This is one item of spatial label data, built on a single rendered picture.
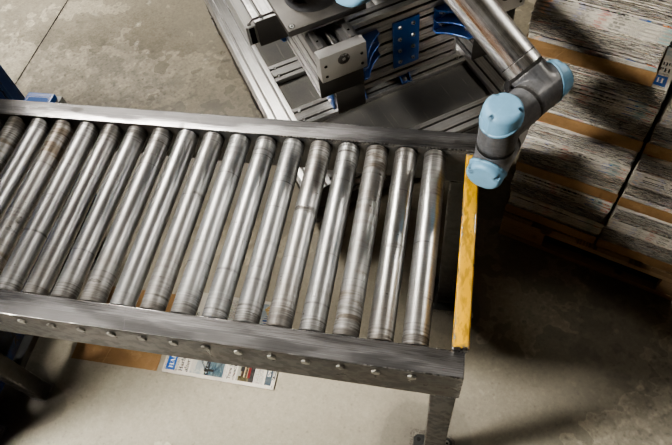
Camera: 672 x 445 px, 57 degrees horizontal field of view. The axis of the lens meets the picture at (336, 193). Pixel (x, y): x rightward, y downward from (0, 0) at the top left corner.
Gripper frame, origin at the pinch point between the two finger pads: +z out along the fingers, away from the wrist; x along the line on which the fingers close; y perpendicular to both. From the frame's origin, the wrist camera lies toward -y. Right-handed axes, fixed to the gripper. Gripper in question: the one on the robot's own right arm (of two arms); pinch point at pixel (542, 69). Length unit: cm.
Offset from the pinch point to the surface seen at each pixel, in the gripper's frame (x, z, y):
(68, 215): 77, -78, -5
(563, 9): 0.0, 6.3, 11.9
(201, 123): 66, -44, -5
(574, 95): -7.5, 7.2, -12.1
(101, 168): 80, -65, -7
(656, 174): -32.2, 7.5, -30.0
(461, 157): 8.1, -24.8, -7.9
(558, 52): -1.5, 5.6, 0.8
